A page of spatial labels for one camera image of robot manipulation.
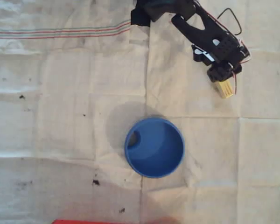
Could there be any yellow rectangular block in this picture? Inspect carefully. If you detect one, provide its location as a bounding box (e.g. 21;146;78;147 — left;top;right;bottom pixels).
214;80;234;99

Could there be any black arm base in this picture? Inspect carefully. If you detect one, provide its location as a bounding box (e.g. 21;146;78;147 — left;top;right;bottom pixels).
130;8;151;27

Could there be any blue plastic bowl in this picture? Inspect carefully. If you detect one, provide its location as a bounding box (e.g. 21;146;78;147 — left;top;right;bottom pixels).
124;118;185;179

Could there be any red object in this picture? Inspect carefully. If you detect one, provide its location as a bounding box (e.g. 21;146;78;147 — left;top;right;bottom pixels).
51;218;174;224

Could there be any white cloth with stripes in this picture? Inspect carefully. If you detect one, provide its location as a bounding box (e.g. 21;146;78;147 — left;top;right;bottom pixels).
0;0;280;224

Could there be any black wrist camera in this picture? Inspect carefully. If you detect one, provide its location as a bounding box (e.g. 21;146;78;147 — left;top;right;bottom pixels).
236;43;252;70

